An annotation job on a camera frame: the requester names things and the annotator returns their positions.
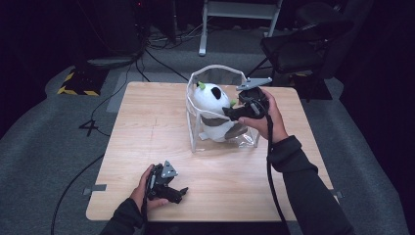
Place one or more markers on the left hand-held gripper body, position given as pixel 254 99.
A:
pixel 160 182

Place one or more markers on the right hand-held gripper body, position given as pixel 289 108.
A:
pixel 253 101

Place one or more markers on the panda plush toy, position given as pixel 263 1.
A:
pixel 213 112

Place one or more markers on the clear plastic white-trimmed storage bag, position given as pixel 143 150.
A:
pixel 195 137

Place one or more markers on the person's left hand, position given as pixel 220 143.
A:
pixel 140 192

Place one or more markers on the person's right hand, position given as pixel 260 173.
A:
pixel 272 124

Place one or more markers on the grey tape strip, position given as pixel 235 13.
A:
pixel 96 188

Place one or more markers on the black chair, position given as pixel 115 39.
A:
pixel 293 49

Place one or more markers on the white metal stand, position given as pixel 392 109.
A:
pixel 239 11

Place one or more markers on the grey floor mat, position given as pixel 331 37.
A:
pixel 143 78

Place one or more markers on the small grey tape piece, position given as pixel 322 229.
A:
pixel 339 195

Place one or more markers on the black yellow striped base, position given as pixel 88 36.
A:
pixel 83 81

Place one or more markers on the round dark stand base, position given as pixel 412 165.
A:
pixel 111 61

